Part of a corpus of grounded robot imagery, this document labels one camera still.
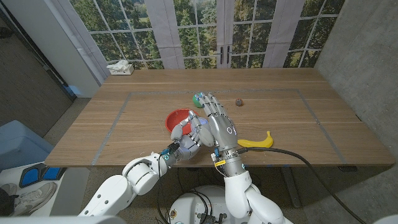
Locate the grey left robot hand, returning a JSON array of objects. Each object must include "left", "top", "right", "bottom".
[{"left": 160, "top": 109, "right": 215, "bottom": 162}]

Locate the grey sneaker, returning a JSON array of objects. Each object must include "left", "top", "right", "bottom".
[
  {"left": 12, "top": 182, "right": 58, "bottom": 216},
  {"left": 0, "top": 183, "right": 18, "bottom": 197}
]

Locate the yellow toy banana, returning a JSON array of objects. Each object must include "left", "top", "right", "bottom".
[{"left": 237, "top": 130, "right": 274, "bottom": 149}]

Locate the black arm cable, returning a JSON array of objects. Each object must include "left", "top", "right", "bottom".
[
  {"left": 238, "top": 146, "right": 369, "bottom": 224},
  {"left": 156, "top": 155, "right": 175, "bottom": 224}
]

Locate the grey table leg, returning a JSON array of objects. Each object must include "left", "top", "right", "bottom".
[{"left": 279, "top": 167, "right": 302, "bottom": 208}]

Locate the blue plastic bin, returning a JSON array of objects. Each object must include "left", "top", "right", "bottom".
[{"left": 0, "top": 119, "right": 55, "bottom": 172}]

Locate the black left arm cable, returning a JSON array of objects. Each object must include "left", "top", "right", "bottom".
[{"left": 156, "top": 155, "right": 175, "bottom": 224}]

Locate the blue and black foot pedal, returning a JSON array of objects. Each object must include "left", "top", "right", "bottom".
[{"left": 19, "top": 163, "right": 68, "bottom": 189}]

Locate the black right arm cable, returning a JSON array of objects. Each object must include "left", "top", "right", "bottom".
[{"left": 238, "top": 146, "right": 369, "bottom": 224}]

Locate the red plastic bowl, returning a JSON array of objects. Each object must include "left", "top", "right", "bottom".
[{"left": 165, "top": 108, "right": 200, "bottom": 134}]

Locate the printed window backdrop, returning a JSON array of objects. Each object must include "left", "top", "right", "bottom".
[{"left": 51, "top": 0, "right": 346, "bottom": 85}]

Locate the white tissue box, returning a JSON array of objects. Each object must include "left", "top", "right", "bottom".
[{"left": 106, "top": 60, "right": 135, "bottom": 76}]

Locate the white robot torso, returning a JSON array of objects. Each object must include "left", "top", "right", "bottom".
[{"left": 167, "top": 185, "right": 231, "bottom": 224}]

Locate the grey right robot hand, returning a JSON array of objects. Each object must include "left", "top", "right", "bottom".
[{"left": 195, "top": 91, "right": 246, "bottom": 178}]

